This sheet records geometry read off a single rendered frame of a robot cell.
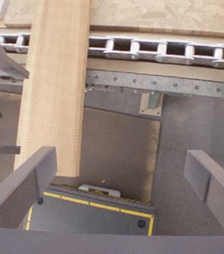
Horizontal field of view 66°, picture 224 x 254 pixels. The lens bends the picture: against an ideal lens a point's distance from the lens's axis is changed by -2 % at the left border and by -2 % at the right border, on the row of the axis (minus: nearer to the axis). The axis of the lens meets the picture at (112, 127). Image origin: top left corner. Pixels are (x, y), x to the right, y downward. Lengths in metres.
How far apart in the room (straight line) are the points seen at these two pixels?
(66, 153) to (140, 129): 0.90
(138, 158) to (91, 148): 0.34
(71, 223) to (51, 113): 0.73
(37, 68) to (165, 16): 0.35
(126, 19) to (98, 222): 0.88
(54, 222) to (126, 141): 0.66
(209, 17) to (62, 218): 1.03
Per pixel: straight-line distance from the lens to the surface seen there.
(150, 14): 0.55
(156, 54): 0.47
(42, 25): 0.55
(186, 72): 0.49
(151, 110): 1.28
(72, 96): 0.42
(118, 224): 0.99
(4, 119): 1.66
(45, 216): 1.10
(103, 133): 1.27
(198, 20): 0.55
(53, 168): 0.17
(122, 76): 0.47
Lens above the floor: 1.25
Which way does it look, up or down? 78 degrees down
